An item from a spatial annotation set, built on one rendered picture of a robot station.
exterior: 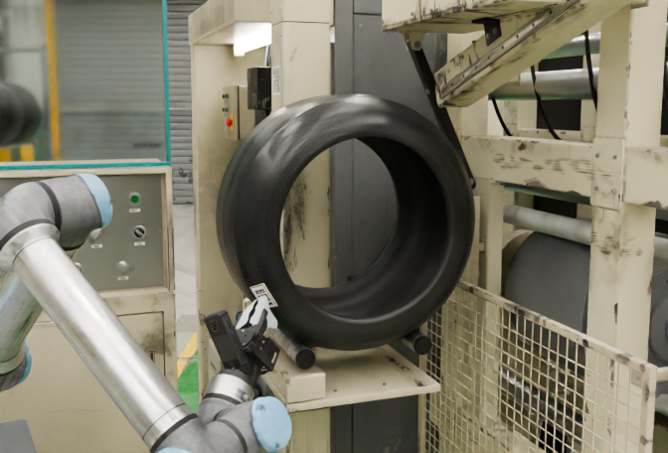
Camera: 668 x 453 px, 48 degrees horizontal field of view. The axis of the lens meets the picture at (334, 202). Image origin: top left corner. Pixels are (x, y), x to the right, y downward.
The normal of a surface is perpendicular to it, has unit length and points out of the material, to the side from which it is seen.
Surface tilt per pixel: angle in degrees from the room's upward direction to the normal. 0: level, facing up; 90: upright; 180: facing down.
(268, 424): 65
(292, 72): 90
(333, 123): 80
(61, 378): 90
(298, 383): 90
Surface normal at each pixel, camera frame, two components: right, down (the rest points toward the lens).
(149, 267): 0.33, 0.12
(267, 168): -0.37, -0.29
